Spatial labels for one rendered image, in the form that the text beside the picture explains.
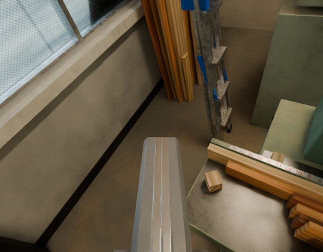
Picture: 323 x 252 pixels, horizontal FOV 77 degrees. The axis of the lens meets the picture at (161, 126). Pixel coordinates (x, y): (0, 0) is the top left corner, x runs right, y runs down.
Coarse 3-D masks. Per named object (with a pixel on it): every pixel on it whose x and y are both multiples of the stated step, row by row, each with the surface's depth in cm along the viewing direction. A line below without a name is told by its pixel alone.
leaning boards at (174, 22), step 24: (144, 0) 132; (168, 0) 129; (168, 24) 142; (192, 24) 159; (168, 48) 152; (192, 48) 193; (168, 72) 177; (192, 72) 196; (168, 96) 196; (192, 96) 193
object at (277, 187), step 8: (232, 168) 49; (240, 168) 48; (248, 168) 48; (240, 176) 49; (248, 176) 47; (256, 176) 46; (264, 176) 46; (256, 184) 48; (264, 184) 46; (272, 184) 45; (280, 184) 44; (288, 184) 44; (272, 192) 47; (280, 192) 45; (288, 192) 43; (296, 192) 43; (304, 192) 42; (320, 200) 41
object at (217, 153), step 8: (208, 152) 53; (216, 152) 51; (224, 152) 50; (232, 152) 50; (216, 160) 54; (224, 160) 52; (232, 160) 50; (240, 160) 48; (248, 160) 48; (256, 168) 47; (264, 168) 46; (272, 168) 46; (272, 176) 45; (280, 176) 44; (288, 176) 44; (296, 176) 44; (296, 184) 43; (304, 184) 42; (312, 184) 42; (312, 192) 42; (320, 192) 41
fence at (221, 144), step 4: (212, 140) 53; (216, 140) 52; (220, 140) 52; (216, 144) 52; (220, 144) 51; (224, 144) 51; (228, 144) 51; (228, 148) 50; (236, 152) 50; (248, 156) 48; (256, 160) 48; (260, 160) 47; (268, 164) 46; (276, 168) 46; (280, 168) 45; (288, 172) 44; (300, 176) 43; (308, 180) 43; (312, 180) 42; (320, 184) 42
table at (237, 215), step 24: (216, 168) 53; (192, 192) 51; (216, 192) 50; (240, 192) 49; (264, 192) 48; (192, 216) 47; (216, 216) 46; (240, 216) 46; (264, 216) 45; (216, 240) 44; (240, 240) 43; (264, 240) 42; (288, 240) 41
